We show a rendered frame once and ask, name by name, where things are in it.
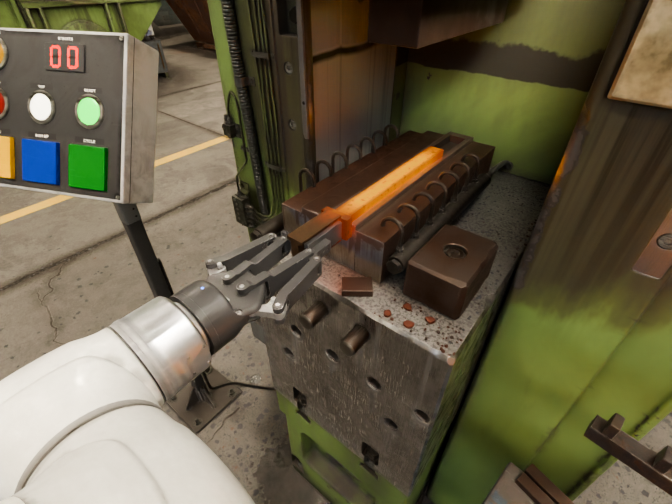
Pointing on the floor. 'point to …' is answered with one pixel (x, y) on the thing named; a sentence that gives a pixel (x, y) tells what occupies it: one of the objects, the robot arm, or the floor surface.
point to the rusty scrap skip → (195, 20)
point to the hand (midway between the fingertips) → (317, 237)
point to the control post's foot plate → (203, 410)
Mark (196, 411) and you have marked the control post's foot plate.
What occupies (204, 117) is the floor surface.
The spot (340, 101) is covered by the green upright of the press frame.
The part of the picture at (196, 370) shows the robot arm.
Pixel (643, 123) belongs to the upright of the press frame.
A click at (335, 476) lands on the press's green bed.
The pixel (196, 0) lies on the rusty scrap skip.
